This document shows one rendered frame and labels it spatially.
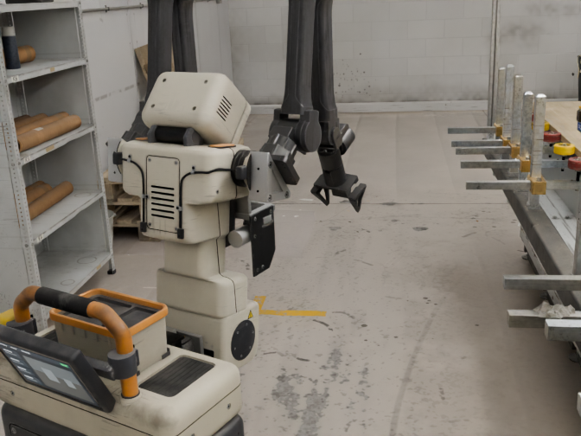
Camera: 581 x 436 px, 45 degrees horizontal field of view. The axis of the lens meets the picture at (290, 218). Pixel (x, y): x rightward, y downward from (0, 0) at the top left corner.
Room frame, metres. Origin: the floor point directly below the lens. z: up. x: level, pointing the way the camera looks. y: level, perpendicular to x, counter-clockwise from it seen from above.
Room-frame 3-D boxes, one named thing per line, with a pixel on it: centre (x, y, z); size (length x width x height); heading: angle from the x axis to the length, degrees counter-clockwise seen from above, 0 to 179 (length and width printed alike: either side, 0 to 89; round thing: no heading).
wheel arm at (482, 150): (3.12, -0.98, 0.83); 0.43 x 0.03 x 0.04; 81
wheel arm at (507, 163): (2.87, -0.94, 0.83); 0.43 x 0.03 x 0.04; 81
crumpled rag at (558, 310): (1.41, -0.57, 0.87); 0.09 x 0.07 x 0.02; 81
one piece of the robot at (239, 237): (1.74, 0.18, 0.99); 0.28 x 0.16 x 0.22; 58
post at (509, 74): (3.40, -1.07, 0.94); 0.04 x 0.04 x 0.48; 81
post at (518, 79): (3.15, -1.03, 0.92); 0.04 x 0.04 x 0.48; 81
